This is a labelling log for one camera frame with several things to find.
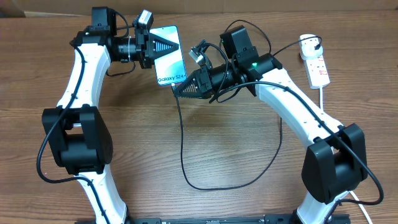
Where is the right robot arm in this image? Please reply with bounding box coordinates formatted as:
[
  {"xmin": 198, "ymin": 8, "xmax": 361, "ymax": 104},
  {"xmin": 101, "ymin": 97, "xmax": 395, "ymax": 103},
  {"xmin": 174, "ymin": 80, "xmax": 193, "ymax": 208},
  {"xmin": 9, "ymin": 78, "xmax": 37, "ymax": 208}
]
[{"xmin": 173, "ymin": 26, "xmax": 369, "ymax": 223}]

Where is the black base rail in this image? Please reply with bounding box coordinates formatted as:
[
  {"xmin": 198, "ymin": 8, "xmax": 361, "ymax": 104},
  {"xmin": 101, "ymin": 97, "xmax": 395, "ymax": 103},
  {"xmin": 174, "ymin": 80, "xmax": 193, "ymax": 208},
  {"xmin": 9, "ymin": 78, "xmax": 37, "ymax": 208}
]
[{"xmin": 74, "ymin": 213, "xmax": 352, "ymax": 224}]

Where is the white power strip cord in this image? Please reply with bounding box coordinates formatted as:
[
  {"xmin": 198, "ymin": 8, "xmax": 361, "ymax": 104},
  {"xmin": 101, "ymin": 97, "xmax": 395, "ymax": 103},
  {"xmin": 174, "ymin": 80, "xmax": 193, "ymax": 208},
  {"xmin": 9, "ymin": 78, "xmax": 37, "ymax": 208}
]
[{"xmin": 318, "ymin": 86, "xmax": 374, "ymax": 224}]

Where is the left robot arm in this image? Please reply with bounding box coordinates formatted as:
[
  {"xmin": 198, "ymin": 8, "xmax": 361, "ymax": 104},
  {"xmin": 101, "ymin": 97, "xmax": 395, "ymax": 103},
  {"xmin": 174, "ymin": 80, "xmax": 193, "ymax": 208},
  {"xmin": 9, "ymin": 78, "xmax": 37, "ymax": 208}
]
[{"xmin": 42, "ymin": 7, "xmax": 186, "ymax": 223}]

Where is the black USB charging cable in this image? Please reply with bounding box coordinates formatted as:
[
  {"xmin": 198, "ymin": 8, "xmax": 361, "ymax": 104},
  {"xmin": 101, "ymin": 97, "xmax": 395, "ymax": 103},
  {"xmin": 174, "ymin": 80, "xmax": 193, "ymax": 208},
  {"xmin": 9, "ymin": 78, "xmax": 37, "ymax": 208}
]
[{"xmin": 170, "ymin": 19, "xmax": 323, "ymax": 191}]

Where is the Samsung Galaxy smartphone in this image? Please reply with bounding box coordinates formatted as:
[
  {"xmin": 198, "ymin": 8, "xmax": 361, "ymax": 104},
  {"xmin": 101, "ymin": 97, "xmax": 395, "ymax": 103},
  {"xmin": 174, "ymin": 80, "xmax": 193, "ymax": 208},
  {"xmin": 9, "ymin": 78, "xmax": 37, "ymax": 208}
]
[{"xmin": 150, "ymin": 26, "xmax": 187, "ymax": 86}]

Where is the white power strip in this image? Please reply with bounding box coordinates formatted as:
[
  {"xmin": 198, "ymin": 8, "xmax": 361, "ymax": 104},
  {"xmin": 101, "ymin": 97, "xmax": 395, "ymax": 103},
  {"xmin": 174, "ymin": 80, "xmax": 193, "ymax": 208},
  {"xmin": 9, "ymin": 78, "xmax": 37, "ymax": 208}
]
[{"xmin": 303, "ymin": 55, "xmax": 330, "ymax": 89}]

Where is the cardboard sheet backdrop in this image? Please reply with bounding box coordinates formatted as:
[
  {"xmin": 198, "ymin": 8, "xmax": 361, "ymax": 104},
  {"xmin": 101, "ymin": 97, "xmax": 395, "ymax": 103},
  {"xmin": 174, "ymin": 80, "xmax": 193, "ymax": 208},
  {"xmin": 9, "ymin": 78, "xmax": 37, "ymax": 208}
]
[{"xmin": 1, "ymin": 0, "xmax": 397, "ymax": 17}]

